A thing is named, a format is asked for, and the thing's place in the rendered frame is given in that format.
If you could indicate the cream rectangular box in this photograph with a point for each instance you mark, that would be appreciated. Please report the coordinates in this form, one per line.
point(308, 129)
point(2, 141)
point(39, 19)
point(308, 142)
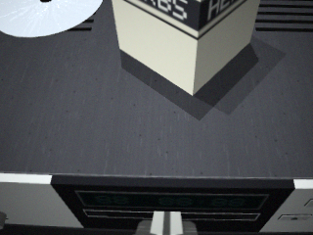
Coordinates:
point(186, 41)

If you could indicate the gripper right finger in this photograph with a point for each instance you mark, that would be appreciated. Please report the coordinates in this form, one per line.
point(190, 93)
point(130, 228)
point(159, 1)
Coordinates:
point(174, 225)

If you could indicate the silver cd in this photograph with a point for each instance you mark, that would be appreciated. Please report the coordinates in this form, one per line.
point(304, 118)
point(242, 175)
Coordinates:
point(32, 18)

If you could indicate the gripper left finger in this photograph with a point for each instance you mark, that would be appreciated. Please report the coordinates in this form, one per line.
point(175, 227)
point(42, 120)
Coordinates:
point(157, 226)

